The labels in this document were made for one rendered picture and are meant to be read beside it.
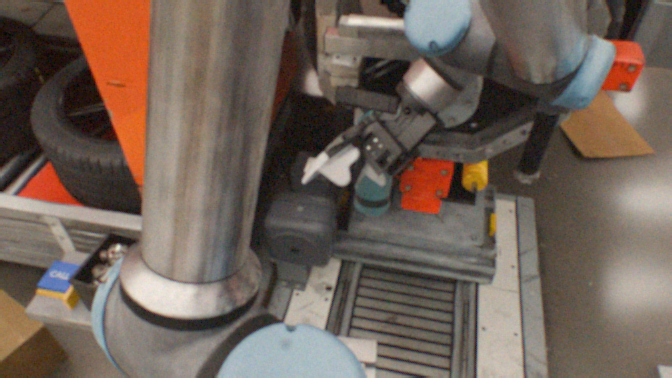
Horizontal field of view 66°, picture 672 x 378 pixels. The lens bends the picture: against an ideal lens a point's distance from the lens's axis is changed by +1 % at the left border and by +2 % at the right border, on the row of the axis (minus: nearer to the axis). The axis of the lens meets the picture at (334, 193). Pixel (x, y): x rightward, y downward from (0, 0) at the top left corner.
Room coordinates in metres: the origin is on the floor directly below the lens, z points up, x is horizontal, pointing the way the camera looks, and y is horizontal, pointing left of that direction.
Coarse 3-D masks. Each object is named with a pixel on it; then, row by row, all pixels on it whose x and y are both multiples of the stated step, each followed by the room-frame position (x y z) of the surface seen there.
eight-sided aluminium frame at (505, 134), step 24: (336, 0) 0.97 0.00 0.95; (600, 0) 0.89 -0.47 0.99; (336, 24) 0.98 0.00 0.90; (600, 24) 0.87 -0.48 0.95; (504, 120) 0.94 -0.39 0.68; (528, 120) 0.89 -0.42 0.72; (432, 144) 0.93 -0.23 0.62; (456, 144) 0.93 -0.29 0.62; (480, 144) 0.91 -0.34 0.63; (504, 144) 0.89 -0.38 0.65
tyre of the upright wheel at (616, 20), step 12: (312, 0) 1.07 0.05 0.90; (612, 0) 0.94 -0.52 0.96; (624, 0) 0.95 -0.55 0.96; (312, 12) 1.07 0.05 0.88; (612, 12) 0.94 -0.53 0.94; (312, 24) 1.07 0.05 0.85; (612, 24) 0.94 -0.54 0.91; (312, 36) 1.07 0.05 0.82; (612, 36) 0.94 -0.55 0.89; (312, 48) 1.07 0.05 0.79; (312, 60) 1.07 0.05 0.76; (456, 132) 0.99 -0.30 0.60; (468, 132) 0.99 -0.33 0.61
